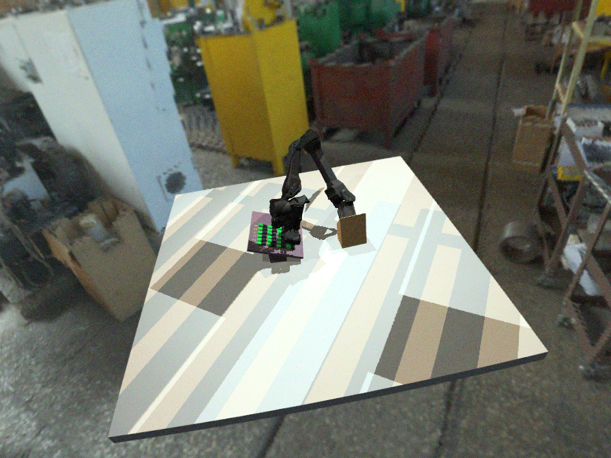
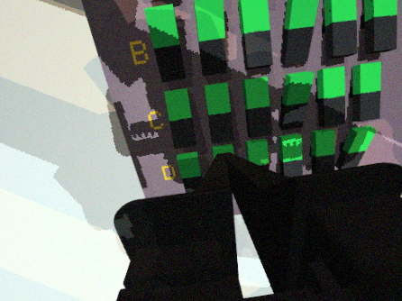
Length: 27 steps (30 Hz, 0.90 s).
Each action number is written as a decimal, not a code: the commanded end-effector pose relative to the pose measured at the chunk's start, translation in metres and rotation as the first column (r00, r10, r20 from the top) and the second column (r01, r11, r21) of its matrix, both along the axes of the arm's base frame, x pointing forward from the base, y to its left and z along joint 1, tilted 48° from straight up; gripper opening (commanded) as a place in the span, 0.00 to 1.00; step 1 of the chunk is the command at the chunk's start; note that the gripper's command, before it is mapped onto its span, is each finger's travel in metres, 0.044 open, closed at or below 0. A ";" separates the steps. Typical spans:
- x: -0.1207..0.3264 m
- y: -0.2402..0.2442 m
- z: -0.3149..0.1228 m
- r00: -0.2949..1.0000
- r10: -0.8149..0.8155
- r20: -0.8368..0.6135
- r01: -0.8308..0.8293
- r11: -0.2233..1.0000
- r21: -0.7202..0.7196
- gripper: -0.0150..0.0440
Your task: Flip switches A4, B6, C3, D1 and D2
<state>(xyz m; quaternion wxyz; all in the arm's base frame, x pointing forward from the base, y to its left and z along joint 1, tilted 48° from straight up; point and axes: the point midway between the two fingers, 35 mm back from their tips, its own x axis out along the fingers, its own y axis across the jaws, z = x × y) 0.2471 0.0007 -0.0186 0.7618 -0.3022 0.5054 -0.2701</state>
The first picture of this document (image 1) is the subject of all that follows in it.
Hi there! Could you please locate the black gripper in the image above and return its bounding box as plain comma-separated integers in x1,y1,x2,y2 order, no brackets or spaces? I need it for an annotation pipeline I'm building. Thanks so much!
284,214,302,245

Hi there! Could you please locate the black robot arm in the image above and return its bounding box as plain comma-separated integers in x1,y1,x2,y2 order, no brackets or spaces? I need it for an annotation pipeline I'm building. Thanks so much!
269,129,356,229

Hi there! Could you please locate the switch panel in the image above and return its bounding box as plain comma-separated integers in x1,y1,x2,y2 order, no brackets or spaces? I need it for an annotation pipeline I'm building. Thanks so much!
247,211,303,263

